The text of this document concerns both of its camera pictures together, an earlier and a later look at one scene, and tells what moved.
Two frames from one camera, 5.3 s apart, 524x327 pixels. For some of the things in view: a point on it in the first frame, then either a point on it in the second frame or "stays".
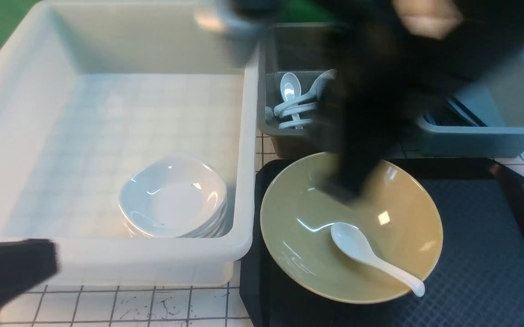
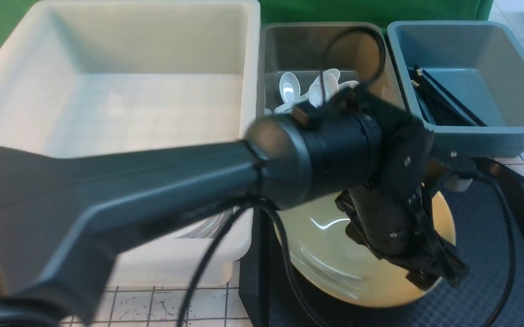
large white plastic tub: (126, 132) stays
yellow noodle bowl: (394, 214) to (439, 212)
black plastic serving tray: (493, 267) stays
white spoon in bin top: (313, 95) stays
